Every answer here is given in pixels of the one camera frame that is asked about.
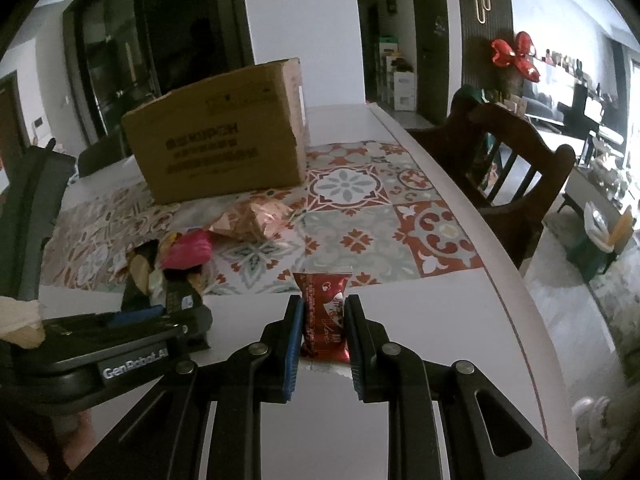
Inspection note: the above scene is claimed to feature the small red snack packet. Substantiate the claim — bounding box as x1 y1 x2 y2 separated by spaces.
293 272 352 364

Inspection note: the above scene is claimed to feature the pink red snack packet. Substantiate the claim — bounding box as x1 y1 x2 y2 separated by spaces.
160 229 214 270

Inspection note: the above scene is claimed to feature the left human hand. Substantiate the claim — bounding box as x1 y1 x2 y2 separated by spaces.
8 410 96 479

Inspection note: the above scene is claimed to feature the black snack packet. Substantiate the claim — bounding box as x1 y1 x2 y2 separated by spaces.
120 240 203 314

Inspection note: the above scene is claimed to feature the rose gold foil snack bag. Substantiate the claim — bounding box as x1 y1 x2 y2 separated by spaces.
206 197 293 243

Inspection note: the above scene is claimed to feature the patterned floral table mat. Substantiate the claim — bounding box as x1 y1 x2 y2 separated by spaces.
41 141 482 295

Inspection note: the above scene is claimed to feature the brown cardboard box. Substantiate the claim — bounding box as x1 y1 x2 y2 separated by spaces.
122 58 308 204

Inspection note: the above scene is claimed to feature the dark wooden chair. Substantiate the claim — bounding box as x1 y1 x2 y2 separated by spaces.
410 84 576 266

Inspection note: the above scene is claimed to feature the green side stool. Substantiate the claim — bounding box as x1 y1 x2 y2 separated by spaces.
567 202 636 283

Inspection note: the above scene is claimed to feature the red bow balloon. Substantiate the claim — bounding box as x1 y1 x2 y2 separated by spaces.
490 32 540 84

